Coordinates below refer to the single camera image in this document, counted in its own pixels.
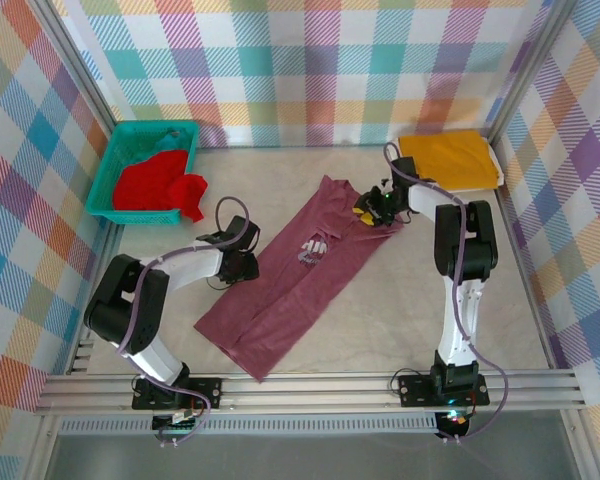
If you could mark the maroon printed t-shirt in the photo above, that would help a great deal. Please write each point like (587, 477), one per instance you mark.
(290, 280)

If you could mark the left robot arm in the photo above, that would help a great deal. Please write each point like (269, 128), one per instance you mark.
(125, 300)

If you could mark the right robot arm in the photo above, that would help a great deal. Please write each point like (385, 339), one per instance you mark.
(462, 310)

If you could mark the folded mustard yellow t-shirt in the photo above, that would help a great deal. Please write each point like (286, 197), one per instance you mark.
(455, 160)

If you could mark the teal plastic basket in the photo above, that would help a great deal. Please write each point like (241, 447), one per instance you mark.
(130, 216)

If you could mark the red t-shirt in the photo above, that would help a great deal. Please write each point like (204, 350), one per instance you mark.
(150, 185)

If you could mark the teal t-shirt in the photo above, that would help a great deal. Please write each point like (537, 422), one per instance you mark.
(172, 144)

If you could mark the small controller circuit board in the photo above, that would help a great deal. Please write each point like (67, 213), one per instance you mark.
(455, 422)
(177, 422)

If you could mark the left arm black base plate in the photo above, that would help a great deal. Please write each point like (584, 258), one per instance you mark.
(210, 392)

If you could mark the long aluminium base rail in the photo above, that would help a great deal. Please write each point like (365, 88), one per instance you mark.
(330, 392)

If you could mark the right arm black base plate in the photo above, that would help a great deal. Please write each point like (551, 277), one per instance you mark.
(412, 390)

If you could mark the aluminium frame post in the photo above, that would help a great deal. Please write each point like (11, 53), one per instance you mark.
(525, 70)
(80, 65)

